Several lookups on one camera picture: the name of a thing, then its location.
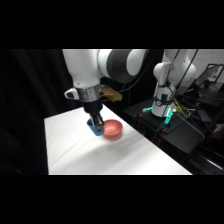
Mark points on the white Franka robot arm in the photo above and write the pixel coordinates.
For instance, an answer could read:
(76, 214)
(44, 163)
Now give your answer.
(83, 70)

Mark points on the pink bowl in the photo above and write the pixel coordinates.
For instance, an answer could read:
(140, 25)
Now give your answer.
(113, 130)

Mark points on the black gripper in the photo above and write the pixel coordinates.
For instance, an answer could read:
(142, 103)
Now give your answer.
(93, 107)

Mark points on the green status light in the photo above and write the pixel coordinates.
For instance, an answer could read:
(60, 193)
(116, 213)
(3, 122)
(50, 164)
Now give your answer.
(169, 115)

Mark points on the black curtain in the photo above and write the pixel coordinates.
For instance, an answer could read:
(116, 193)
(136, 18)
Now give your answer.
(30, 86)

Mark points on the white table cloth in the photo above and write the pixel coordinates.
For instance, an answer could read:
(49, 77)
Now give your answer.
(76, 150)

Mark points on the dark monitor screen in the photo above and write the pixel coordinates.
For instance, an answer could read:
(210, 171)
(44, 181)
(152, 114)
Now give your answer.
(210, 75)

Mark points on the black robot stand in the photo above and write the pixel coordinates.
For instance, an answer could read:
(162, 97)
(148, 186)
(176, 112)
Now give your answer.
(180, 133)

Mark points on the blue plastic cup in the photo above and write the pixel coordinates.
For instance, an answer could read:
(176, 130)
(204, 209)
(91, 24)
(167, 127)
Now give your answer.
(94, 130)

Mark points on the tan wrist camera mount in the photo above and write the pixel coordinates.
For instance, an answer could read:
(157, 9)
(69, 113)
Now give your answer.
(111, 94)

